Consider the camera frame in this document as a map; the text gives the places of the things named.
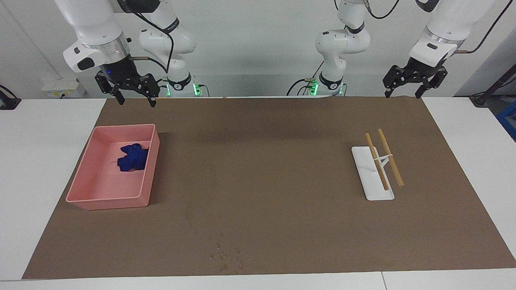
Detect black tripod stand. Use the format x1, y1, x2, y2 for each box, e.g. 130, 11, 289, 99
470, 64, 516, 108

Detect blue towel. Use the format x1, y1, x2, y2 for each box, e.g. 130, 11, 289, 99
117, 143, 150, 173

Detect wooden rack rod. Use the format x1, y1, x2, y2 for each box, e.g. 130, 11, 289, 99
378, 128, 405, 188
365, 133, 390, 191

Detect white towel rack base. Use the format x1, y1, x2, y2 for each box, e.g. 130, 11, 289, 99
351, 146, 395, 201

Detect pink plastic bin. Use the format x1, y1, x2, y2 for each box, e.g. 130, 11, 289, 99
66, 124, 160, 211

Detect spilled water drops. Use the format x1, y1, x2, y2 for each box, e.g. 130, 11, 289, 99
183, 209, 245, 273

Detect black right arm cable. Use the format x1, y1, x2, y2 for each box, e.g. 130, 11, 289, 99
117, 0, 176, 75

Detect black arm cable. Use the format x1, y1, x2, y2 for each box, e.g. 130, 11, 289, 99
117, 0, 176, 75
365, 0, 513, 54

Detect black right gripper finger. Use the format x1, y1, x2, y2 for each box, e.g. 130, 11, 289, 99
96, 72, 125, 106
136, 73, 160, 108

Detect brown table mat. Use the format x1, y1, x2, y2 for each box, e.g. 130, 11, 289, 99
22, 96, 516, 280

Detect black base cable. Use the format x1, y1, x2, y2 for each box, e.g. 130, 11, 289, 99
286, 60, 325, 96

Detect black clamp stand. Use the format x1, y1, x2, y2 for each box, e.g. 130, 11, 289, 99
0, 85, 21, 110

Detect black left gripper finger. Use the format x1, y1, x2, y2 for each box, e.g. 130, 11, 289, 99
415, 68, 447, 99
383, 65, 406, 98

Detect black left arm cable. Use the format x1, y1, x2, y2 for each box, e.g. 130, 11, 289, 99
365, 0, 513, 54

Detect white power strip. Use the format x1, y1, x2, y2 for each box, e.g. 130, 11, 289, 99
42, 79, 86, 99

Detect blue box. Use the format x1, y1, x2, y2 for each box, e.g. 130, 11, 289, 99
496, 101, 516, 142

